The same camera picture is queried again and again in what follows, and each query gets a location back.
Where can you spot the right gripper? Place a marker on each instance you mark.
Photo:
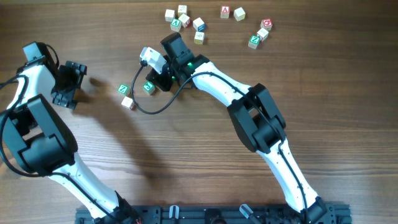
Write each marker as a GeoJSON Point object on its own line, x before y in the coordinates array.
{"type": "Point", "coordinates": [153, 76]}

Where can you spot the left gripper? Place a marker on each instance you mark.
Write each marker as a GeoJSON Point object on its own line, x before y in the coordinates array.
{"type": "Point", "coordinates": [68, 84]}

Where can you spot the green J letter block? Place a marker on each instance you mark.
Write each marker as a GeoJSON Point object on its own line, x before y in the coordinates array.
{"type": "Point", "coordinates": [149, 88]}

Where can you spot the green Z block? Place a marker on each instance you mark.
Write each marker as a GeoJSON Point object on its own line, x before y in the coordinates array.
{"type": "Point", "coordinates": [124, 89]}
{"type": "Point", "coordinates": [254, 42]}

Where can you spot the red sided picture block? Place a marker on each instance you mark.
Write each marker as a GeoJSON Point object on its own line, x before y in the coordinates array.
{"type": "Point", "coordinates": [128, 102]}

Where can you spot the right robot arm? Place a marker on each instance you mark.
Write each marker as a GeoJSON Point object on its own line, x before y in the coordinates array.
{"type": "Point", "coordinates": [256, 118]}

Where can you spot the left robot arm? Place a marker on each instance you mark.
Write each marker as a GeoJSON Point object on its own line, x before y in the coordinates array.
{"type": "Point", "coordinates": [43, 145]}

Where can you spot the yellow sided picture block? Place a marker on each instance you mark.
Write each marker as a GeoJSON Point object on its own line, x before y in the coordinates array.
{"type": "Point", "coordinates": [199, 38]}

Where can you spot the green A letter block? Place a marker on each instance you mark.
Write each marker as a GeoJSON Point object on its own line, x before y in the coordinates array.
{"type": "Point", "coordinates": [175, 25]}

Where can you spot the red sided wooden block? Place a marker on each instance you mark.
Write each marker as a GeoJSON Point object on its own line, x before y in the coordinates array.
{"type": "Point", "coordinates": [185, 20]}

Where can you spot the blue sided wooden block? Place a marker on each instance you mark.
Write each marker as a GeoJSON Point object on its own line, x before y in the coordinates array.
{"type": "Point", "coordinates": [199, 24]}

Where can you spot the plain wooden block top left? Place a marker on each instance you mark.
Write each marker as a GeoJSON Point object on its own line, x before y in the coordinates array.
{"type": "Point", "coordinates": [169, 15]}

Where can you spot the wooden block yellow sided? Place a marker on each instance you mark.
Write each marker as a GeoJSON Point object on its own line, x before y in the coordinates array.
{"type": "Point", "coordinates": [182, 9]}

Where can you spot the red A letter block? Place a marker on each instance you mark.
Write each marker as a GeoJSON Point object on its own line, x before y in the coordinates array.
{"type": "Point", "coordinates": [224, 12]}

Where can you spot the yellow S wooden block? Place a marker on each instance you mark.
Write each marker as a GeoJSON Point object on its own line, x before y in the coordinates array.
{"type": "Point", "coordinates": [239, 14]}

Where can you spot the red A sided block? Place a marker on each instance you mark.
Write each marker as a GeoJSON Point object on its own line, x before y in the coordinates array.
{"type": "Point", "coordinates": [262, 34]}

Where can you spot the red O letter block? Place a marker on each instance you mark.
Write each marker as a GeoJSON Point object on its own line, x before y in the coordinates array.
{"type": "Point", "coordinates": [266, 24]}

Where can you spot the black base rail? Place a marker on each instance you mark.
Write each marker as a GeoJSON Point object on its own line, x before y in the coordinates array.
{"type": "Point", "coordinates": [335, 213]}

